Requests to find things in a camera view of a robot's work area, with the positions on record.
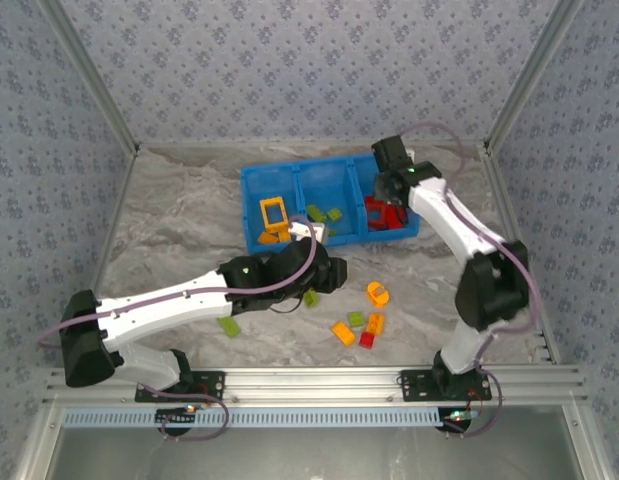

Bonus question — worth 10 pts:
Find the red lego window frame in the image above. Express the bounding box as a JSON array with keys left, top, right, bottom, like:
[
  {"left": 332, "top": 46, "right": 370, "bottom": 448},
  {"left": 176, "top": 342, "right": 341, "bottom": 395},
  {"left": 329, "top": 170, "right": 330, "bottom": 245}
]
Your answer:
[{"left": 364, "top": 203, "right": 390, "bottom": 232}]

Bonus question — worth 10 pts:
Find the aluminium right side rail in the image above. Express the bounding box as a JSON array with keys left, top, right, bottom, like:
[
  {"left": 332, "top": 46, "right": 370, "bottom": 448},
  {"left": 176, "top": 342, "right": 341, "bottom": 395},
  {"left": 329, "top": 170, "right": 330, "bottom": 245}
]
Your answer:
[{"left": 479, "top": 144, "right": 563, "bottom": 365}]

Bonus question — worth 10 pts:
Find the aluminium left frame post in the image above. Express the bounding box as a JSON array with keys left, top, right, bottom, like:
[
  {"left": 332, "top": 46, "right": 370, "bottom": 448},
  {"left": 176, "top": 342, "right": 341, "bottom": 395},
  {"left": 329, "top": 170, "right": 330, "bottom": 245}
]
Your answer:
[{"left": 38, "top": 0, "right": 141, "bottom": 153}]

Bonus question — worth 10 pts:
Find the grey metal lower tray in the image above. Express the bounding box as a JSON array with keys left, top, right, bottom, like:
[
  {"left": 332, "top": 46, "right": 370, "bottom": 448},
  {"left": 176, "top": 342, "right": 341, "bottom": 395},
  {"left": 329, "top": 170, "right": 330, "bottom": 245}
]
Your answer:
[{"left": 48, "top": 424, "right": 585, "bottom": 480}]

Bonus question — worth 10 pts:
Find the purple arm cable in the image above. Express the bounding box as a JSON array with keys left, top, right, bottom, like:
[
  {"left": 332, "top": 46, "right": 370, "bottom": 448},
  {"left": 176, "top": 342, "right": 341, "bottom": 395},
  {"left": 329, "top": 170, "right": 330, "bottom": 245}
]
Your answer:
[
  {"left": 398, "top": 121, "right": 544, "bottom": 440},
  {"left": 36, "top": 214, "right": 320, "bottom": 444}
]

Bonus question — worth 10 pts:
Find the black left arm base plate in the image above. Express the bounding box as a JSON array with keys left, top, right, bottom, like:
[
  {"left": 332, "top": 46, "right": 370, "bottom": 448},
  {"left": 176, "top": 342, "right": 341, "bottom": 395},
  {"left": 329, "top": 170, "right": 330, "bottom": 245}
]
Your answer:
[{"left": 134, "top": 370, "right": 226, "bottom": 404}]

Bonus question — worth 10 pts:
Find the aluminium right frame post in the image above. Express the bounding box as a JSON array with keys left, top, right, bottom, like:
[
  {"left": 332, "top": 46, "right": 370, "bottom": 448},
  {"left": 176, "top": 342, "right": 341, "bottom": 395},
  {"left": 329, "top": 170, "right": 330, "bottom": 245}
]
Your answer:
[{"left": 482, "top": 0, "right": 588, "bottom": 153}]

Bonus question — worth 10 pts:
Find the yellow round lego piece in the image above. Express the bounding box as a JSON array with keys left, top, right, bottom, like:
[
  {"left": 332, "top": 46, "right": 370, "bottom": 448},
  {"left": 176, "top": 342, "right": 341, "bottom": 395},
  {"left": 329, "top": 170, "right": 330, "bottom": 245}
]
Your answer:
[{"left": 366, "top": 281, "right": 392, "bottom": 307}]

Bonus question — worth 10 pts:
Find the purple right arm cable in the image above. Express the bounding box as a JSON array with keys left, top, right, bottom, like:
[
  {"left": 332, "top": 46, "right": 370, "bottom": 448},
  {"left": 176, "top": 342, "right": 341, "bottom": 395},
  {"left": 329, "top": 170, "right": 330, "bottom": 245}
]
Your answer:
[{"left": 398, "top": 121, "right": 544, "bottom": 440}]

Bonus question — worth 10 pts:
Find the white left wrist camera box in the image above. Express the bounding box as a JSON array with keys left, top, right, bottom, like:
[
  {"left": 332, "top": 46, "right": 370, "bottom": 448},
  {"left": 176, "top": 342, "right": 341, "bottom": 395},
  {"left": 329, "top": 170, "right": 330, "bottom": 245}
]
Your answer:
[{"left": 287, "top": 218, "right": 331, "bottom": 247}]

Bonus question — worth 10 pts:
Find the aluminium mounting rail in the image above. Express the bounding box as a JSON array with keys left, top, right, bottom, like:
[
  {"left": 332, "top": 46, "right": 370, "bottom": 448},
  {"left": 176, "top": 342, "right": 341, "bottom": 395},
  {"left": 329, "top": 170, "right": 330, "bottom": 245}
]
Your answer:
[{"left": 42, "top": 366, "right": 589, "bottom": 405}]

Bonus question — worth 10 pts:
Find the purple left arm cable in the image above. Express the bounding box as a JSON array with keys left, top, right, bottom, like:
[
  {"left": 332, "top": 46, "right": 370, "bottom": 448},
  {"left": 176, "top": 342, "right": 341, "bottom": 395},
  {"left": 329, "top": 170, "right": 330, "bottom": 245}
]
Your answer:
[{"left": 36, "top": 214, "right": 320, "bottom": 444}]

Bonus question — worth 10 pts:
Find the black right controller board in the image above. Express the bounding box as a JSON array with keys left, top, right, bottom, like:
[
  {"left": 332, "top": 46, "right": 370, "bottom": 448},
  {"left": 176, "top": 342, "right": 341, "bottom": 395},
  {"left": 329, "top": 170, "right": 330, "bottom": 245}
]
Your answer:
[{"left": 441, "top": 407, "right": 478, "bottom": 434}]

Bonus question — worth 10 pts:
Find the blue three-compartment plastic bin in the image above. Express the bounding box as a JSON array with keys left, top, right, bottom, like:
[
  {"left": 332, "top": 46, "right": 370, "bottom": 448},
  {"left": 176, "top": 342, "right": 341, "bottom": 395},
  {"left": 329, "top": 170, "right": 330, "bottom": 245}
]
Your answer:
[{"left": 240, "top": 153, "right": 421, "bottom": 255}]

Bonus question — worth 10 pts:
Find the aluminium left side rail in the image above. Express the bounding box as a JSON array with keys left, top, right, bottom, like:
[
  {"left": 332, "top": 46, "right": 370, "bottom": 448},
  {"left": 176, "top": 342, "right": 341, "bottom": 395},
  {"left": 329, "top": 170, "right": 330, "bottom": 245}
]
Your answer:
[{"left": 63, "top": 147, "right": 143, "bottom": 369}]

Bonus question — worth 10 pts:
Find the aluminium frame post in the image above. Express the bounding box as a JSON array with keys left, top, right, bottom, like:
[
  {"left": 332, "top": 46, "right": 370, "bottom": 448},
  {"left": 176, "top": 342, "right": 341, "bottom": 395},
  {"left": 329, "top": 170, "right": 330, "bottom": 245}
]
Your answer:
[
  {"left": 482, "top": 0, "right": 588, "bottom": 153},
  {"left": 38, "top": 0, "right": 141, "bottom": 153}
]

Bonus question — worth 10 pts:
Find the black controller board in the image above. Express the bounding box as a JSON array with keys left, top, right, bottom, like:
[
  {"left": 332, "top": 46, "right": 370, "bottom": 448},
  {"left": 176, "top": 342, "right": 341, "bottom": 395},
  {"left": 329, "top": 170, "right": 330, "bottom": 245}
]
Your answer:
[
  {"left": 155, "top": 405, "right": 198, "bottom": 431},
  {"left": 441, "top": 407, "right": 478, "bottom": 434}
]

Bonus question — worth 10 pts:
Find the yellow lego window frame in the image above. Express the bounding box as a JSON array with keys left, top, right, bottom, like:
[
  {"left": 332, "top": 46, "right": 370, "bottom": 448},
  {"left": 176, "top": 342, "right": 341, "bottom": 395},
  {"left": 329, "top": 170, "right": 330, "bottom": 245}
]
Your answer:
[{"left": 258, "top": 197, "right": 290, "bottom": 234}]

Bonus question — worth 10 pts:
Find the black left controller board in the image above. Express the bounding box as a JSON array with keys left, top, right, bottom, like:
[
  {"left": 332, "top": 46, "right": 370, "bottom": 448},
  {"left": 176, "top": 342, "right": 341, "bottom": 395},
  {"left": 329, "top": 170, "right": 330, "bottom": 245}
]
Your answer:
[{"left": 155, "top": 405, "right": 198, "bottom": 431}]

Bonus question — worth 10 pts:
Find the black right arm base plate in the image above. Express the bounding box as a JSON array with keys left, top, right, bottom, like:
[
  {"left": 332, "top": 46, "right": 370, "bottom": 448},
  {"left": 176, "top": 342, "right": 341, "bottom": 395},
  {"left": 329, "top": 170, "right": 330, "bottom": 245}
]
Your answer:
[{"left": 399, "top": 369, "right": 493, "bottom": 404}]

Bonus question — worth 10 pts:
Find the slotted pale blue cable duct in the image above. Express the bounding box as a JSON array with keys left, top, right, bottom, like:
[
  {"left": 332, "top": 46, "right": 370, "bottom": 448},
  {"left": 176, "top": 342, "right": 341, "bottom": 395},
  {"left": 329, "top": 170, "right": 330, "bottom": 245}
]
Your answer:
[{"left": 62, "top": 407, "right": 445, "bottom": 429}]

